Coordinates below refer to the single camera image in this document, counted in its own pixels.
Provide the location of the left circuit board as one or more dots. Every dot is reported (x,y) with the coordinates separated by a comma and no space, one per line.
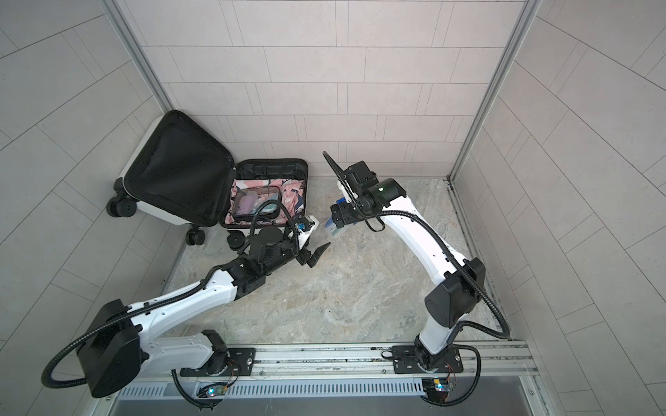
(214,391)

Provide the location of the left corner metal profile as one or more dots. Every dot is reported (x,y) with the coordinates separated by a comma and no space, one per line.
(130,42)

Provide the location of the clear cup with blue lid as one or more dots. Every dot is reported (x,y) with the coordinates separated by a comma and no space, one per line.
(333,223)

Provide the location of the clear toiletry pouch black trim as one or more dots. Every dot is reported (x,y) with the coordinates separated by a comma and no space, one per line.
(249,203)

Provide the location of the circuit board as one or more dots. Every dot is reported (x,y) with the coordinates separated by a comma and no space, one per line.
(437,390)
(214,391)

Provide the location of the right circuit board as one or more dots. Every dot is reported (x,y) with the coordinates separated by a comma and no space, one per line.
(437,390)

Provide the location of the right corner metal profile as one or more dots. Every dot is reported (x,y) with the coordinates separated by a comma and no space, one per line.
(515,40)

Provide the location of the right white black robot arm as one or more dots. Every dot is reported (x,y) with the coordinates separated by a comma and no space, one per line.
(459,299)

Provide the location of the corner metal profile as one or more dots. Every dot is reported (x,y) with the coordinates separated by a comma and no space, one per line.
(515,40)
(130,42)

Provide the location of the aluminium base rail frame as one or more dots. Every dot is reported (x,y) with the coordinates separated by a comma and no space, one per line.
(489,377)

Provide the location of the white suitcase with black lining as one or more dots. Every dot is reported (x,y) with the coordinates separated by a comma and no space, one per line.
(181,174)

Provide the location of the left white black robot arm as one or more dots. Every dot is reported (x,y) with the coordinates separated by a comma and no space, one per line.
(124,341)

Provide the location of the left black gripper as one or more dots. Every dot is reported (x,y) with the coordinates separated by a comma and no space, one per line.
(303,256)

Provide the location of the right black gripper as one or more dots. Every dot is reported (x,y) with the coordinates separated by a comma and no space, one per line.
(346,216)

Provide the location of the pink navy patterned garment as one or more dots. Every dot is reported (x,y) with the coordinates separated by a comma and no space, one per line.
(292,191)

